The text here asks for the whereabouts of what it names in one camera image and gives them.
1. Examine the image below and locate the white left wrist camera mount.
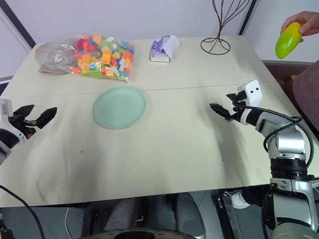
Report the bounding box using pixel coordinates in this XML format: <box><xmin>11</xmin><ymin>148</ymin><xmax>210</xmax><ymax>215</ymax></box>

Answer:
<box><xmin>0</xmin><ymin>99</ymin><xmax>27</xmax><ymax>144</ymax></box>

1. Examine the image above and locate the white shoe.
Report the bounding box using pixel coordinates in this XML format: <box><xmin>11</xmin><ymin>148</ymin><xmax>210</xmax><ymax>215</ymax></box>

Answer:
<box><xmin>229</xmin><ymin>191</ymin><xmax>251</xmax><ymax>210</ymax></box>

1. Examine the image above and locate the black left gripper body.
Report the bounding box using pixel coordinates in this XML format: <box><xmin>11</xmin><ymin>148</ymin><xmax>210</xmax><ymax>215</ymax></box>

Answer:
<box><xmin>8</xmin><ymin>115</ymin><xmax>37</xmax><ymax>139</ymax></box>

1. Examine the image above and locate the dark wire tree stand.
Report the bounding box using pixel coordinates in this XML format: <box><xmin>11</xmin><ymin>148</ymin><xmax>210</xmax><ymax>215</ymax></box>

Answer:
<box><xmin>200</xmin><ymin>0</ymin><xmax>253</xmax><ymax>55</ymax></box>

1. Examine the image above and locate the purple white tissue pack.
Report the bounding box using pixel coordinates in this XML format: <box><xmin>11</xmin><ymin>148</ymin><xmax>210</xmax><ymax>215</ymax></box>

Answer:
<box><xmin>148</xmin><ymin>35</ymin><xmax>180</xmax><ymax>64</ymax></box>

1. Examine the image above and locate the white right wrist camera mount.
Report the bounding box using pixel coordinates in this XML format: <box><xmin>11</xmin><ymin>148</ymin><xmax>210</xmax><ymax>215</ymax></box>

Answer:
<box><xmin>237</xmin><ymin>80</ymin><xmax>263</xmax><ymax>125</ymax></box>

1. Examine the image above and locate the black metal bracket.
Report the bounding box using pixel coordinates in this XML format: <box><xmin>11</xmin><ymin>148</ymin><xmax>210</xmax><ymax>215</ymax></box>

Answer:
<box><xmin>217</xmin><ymin>191</ymin><xmax>244</xmax><ymax>239</ymax></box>

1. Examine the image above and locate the black slanted frame bar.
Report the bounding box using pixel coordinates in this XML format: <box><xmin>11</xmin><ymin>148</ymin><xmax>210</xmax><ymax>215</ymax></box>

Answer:
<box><xmin>0</xmin><ymin>0</ymin><xmax>37</xmax><ymax>49</ymax></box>

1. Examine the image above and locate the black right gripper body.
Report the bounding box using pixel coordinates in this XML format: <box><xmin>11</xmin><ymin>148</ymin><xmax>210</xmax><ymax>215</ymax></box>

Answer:
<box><xmin>230</xmin><ymin>91</ymin><xmax>248</xmax><ymax>123</ymax></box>

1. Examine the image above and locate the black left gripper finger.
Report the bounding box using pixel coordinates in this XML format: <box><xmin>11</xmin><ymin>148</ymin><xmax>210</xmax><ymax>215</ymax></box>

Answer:
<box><xmin>13</xmin><ymin>104</ymin><xmax>35</xmax><ymax>121</ymax></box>
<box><xmin>34</xmin><ymin>107</ymin><xmax>58</xmax><ymax>129</ymax></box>

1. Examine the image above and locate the clear bag of colourful blocks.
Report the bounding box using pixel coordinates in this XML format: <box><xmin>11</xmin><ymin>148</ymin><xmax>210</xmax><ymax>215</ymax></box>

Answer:
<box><xmin>45</xmin><ymin>32</ymin><xmax>137</xmax><ymax>83</ymax></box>

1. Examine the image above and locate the pale green round plate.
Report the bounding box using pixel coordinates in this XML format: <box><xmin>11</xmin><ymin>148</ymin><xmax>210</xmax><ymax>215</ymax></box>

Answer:
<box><xmin>92</xmin><ymin>86</ymin><xmax>147</xmax><ymax>129</ymax></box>

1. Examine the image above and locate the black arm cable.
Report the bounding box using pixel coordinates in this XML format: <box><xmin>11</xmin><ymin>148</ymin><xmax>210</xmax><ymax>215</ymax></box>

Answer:
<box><xmin>233</xmin><ymin>105</ymin><xmax>313</xmax><ymax>176</ymax></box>
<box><xmin>0</xmin><ymin>184</ymin><xmax>49</xmax><ymax>239</ymax></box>

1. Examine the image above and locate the person's maroon garment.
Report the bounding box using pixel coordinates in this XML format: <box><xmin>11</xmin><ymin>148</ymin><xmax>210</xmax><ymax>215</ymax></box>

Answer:
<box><xmin>291</xmin><ymin>61</ymin><xmax>319</xmax><ymax>134</ymax></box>

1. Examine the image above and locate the person's bare hand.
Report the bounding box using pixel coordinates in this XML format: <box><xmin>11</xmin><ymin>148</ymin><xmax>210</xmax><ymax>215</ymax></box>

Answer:
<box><xmin>281</xmin><ymin>10</ymin><xmax>319</xmax><ymax>37</ymax></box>

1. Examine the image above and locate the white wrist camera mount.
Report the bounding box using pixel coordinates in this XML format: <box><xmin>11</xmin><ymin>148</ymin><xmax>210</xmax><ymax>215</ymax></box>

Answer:
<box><xmin>0</xmin><ymin>99</ymin><xmax>27</xmax><ymax>144</ymax></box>
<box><xmin>237</xmin><ymin>80</ymin><xmax>263</xmax><ymax>125</ymax></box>

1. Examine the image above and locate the dark upright frame post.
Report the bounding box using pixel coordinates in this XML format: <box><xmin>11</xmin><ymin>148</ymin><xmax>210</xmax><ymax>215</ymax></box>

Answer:
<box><xmin>237</xmin><ymin>0</ymin><xmax>260</xmax><ymax>36</ymax></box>

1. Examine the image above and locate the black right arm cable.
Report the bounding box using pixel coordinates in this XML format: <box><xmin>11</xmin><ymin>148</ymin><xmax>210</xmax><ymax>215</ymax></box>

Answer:
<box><xmin>233</xmin><ymin>105</ymin><xmax>313</xmax><ymax>176</ymax></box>

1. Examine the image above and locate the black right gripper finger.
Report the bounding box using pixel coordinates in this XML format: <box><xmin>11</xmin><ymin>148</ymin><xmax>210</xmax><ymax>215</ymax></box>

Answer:
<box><xmin>209</xmin><ymin>103</ymin><xmax>236</xmax><ymax>122</ymax></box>
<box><xmin>225</xmin><ymin>92</ymin><xmax>239</xmax><ymax>103</ymax></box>

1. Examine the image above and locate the yellow green toy mango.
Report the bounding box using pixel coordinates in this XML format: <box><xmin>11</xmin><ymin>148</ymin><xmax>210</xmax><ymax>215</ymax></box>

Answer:
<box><xmin>275</xmin><ymin>21</ymin><xmax>305</xmax><ymax>60</ymax></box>

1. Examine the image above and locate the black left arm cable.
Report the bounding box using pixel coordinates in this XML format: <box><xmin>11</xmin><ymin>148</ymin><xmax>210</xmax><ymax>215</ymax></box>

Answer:
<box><xmin>0</xmin><ymin>184</ymin><xmax>49</xmax><ymax>239</ymax></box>

